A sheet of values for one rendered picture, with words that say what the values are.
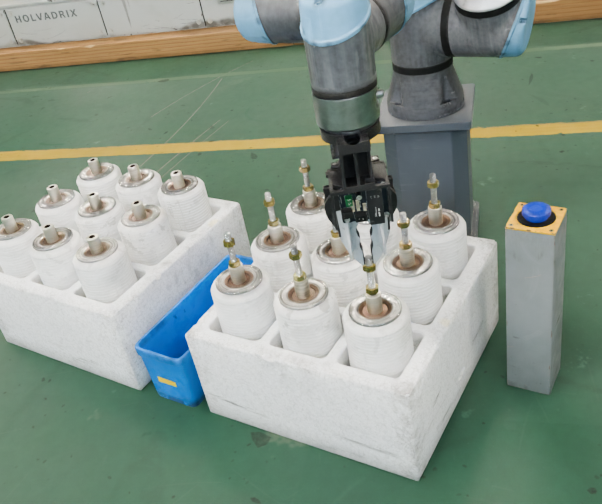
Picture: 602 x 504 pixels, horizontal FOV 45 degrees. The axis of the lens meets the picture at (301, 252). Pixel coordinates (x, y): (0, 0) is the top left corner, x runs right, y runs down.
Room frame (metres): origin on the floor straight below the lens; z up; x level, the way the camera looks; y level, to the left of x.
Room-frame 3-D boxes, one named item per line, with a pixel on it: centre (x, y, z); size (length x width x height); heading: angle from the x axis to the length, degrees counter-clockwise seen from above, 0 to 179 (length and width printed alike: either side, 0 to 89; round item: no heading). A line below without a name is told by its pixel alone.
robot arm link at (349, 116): (0.78, -0.09, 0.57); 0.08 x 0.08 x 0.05
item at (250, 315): (0.94, 0.10, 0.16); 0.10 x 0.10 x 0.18
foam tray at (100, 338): (1.28, 0.38, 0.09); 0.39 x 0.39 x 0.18; 52
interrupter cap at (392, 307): (0.80, -0.09, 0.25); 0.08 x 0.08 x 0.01
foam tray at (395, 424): (0.96, -0.06, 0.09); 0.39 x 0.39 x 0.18; 54
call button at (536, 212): (0.85, -0.34, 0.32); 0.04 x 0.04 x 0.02
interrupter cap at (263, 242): (1.03, 0.03, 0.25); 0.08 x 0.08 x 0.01
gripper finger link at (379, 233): (0.78, -0.10, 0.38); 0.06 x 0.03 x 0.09; 175
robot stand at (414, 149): (1.34, -0.30, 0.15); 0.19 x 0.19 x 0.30; 70
